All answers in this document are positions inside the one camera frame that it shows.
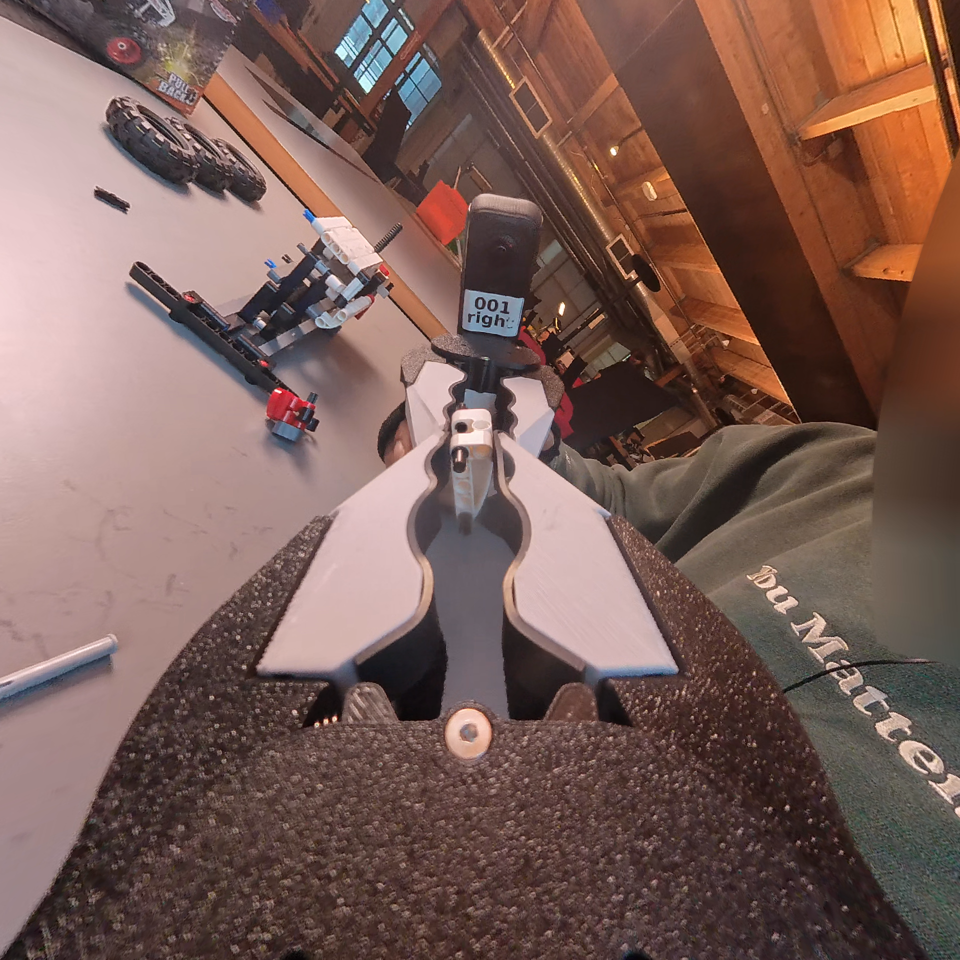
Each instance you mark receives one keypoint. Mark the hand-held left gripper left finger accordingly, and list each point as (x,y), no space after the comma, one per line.
(353,578)

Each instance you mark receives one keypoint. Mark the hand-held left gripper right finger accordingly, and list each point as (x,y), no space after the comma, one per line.
(593,593)

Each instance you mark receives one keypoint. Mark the red toy brick piece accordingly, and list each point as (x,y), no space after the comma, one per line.
(288,416)

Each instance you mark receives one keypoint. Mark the white toy brick piece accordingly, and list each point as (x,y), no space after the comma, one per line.
(473,428)

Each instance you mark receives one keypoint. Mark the person's right forearm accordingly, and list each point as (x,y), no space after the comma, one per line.
(615,488)

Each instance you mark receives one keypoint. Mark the grey desk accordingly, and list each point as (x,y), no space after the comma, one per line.
(120,495)

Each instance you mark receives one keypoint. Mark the person's right hand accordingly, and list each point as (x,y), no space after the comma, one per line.
(392,435)

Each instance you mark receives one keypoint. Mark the orange crate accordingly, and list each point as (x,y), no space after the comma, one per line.
(443,215)

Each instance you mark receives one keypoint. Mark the wooden-edged table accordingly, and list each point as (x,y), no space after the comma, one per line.
(338,173)

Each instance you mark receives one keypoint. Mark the toy vehicle chassis build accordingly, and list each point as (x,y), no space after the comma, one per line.
(285,308)

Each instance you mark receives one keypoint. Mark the large paned window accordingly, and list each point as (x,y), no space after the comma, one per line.
(387,53)

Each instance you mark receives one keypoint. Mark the green sweatshirt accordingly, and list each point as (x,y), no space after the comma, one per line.
(840,570)

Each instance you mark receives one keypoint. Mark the black toy tyre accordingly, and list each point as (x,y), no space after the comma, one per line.
(150,138)
(207,158)
(243,174)

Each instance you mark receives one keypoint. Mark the silver pen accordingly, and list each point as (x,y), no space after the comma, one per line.
(60,668)

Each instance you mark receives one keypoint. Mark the small black brick piece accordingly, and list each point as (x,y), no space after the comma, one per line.
(111,198)

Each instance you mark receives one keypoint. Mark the toy set cardboard box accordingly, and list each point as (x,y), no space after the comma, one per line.
(150,38)

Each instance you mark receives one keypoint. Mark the wooden wall shelf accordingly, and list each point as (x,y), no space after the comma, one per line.
(870,102)
(885,263)

